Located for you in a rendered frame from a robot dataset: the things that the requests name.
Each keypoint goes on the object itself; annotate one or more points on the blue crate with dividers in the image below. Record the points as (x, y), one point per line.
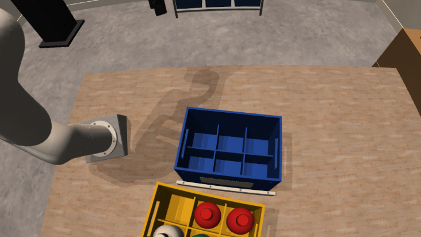
(209, 143)

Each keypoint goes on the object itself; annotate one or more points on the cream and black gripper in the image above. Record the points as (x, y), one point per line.
(159, 6)

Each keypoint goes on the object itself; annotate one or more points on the orange divided crate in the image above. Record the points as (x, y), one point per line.
(178, 205)

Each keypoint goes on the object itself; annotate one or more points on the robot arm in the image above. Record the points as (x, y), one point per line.
(24, 122)

